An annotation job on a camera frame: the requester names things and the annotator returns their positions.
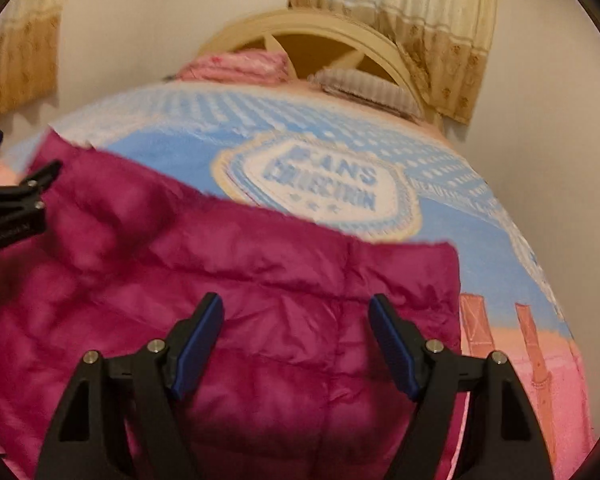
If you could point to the magenta puffer jacket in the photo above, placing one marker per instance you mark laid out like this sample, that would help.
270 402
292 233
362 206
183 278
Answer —
296 387

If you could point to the cream wooden headboard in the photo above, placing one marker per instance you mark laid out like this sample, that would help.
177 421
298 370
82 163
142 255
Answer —
314 40

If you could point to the folded pink blanket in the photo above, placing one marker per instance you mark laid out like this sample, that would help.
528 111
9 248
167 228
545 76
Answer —
258 67

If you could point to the beige curtain left window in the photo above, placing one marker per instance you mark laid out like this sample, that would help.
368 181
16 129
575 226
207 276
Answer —
29 43

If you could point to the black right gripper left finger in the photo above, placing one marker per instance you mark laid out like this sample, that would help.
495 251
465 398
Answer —
116 418

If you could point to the striped grey pillow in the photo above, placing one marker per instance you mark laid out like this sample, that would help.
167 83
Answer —
368 89

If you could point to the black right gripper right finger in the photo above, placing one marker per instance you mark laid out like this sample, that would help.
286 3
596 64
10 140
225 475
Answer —
501 439

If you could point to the pink and blue bedspread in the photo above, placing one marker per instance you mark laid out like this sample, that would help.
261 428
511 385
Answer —
366 175

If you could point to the beige curtain behind headboard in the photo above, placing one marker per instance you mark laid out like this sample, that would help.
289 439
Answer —
445 44

